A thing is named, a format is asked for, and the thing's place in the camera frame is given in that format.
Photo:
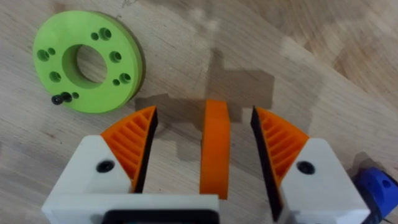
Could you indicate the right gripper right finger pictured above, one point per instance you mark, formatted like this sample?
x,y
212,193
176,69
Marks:
x,y
317,186

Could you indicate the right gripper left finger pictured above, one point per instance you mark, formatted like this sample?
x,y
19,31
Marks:
x,y
93,168

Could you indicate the blue electric screwdriver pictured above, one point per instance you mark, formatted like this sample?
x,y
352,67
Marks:
x,y
379,189

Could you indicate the black screw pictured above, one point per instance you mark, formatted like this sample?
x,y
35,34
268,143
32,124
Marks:
x,y
59,99

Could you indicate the orange ribbed wedge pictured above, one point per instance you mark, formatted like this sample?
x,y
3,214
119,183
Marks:
x,y
214,149

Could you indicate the green disc with holes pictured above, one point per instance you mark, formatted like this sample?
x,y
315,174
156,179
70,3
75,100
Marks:
x,y
77,28

